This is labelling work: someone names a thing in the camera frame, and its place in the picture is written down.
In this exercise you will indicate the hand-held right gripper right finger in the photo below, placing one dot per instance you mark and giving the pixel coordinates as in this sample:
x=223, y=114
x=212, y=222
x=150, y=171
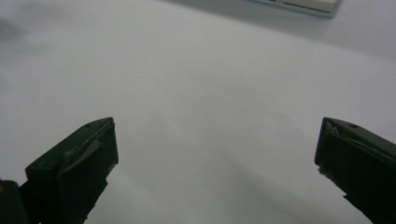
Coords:
x=358, y=161

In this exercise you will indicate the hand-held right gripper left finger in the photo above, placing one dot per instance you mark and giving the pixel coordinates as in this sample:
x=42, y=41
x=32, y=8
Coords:
x=77, y=174

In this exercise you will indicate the white flat box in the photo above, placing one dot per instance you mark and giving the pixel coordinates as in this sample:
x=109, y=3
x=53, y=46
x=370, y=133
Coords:
x=306, y=5

